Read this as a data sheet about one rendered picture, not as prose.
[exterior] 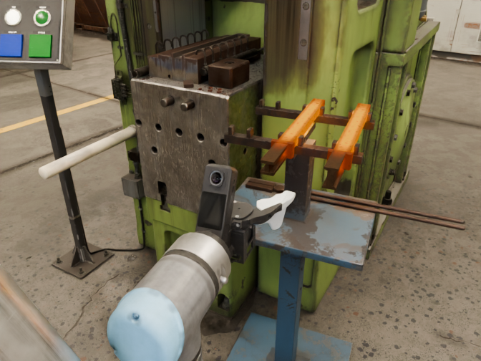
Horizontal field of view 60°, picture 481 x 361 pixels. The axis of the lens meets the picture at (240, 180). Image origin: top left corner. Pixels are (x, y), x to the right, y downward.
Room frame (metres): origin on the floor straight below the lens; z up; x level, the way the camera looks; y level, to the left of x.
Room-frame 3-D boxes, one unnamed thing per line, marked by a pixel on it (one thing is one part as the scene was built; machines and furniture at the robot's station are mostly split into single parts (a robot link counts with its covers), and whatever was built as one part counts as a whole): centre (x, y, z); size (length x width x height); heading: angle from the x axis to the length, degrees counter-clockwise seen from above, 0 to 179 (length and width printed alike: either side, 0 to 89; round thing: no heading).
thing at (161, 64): (1.54, 0.11, 0.96); 0.42 x 0.20 x 0.09; 150
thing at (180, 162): (1.52, 0.06, 0.69); 0.56 x 0.38 x 0.45; 150
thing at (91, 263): (1.57, 0.74, 0.05); 0.22 x 0.22 x 0.09; 60
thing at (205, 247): (0.45, 0.06, 0.90); 0.10 x 0.05 x 0.09; 67
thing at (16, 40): (1.44, 0.76, 1.01); 0.07 x 0.05 x 0.07; 85
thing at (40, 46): (1.43, 0.66, 1.01); 0.07 x 0.05 x 0.07; 85
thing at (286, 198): (0.59, -0.06, 0.90); 0.09 x 0.03 x 0.06; 121
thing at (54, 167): (1.45, 0.56, 0.62); 0.44 x 0.05 x 0.05; 150
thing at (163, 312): (0.37, 0.09, 0.90); 0.12 x 0.09 x 0.10; 157
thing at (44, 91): (1.56, 0.74, 0.54); 0.04 x 0.04 x 1.08; 60
